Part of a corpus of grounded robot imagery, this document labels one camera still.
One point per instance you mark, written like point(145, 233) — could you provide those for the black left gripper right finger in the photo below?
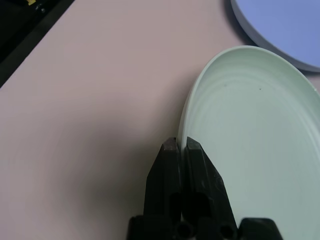
point(200, 180)

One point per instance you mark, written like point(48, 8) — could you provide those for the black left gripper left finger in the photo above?
point(162, 180)

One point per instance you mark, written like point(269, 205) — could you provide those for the light green plate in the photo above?
point(262, 137)

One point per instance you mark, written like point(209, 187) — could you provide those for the light blue plate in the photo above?
point(287, 25)

